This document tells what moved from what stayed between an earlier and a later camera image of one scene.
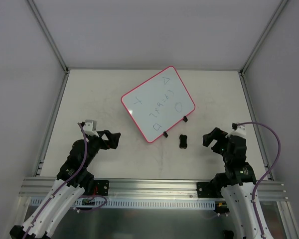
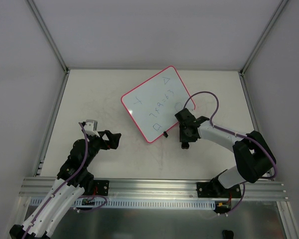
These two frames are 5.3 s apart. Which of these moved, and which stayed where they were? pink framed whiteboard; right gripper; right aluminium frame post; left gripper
Moved: right gripper
Stayed: left gripper; pink framed whiteboard; right aluminium frame post
